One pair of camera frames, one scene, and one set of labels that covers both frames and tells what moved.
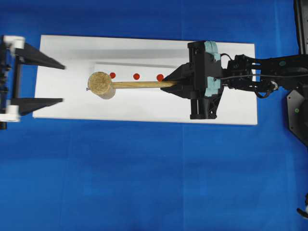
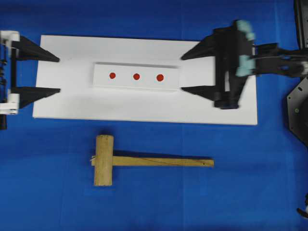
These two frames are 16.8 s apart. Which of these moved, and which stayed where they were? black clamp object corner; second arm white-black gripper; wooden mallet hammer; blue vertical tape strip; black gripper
Moved: black gripper; wooden mallet hammer; second arm white-black gripper
Stayed: blue vertical tape strip; black clamp object corner
